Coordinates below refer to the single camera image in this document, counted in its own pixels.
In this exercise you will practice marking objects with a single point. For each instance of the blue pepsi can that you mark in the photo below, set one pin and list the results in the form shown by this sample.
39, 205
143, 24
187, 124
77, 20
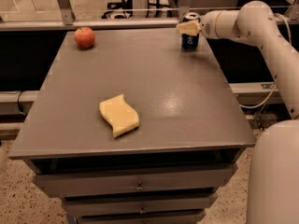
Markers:
190, 42

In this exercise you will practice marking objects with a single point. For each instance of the bottom grey drawer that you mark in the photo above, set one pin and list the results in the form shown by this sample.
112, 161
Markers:
173, 217

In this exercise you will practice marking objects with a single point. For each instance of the red apple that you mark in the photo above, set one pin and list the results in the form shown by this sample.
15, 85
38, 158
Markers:
85, 37

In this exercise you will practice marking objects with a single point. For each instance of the grey drawer cabinet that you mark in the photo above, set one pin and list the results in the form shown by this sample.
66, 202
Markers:
134, 130

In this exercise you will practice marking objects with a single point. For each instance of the grey drawer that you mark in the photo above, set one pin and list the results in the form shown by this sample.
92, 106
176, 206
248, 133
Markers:
148, 203
135, 181
173, 217

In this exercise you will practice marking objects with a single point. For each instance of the yellow wavy sponge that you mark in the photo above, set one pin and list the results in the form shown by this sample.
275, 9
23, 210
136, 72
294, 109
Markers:
119, 115

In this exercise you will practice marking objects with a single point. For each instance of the middle grey drawer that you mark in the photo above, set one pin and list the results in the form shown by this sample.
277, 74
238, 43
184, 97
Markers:
148, 203

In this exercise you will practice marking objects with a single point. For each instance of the top grey drawer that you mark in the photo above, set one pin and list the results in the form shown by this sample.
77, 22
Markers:
135, 181

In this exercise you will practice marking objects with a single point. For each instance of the grey metal railing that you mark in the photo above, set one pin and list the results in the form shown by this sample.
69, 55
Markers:
34, 15

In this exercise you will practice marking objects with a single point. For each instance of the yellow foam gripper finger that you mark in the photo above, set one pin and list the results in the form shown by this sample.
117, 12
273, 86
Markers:
192, 28

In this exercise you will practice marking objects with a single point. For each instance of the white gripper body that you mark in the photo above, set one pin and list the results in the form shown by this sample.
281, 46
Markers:
209, 26

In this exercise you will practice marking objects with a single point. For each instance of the black office chair base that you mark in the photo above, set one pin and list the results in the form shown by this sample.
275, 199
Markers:
120, 3

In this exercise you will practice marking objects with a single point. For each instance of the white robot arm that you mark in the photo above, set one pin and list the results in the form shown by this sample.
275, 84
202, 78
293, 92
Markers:
273, 188

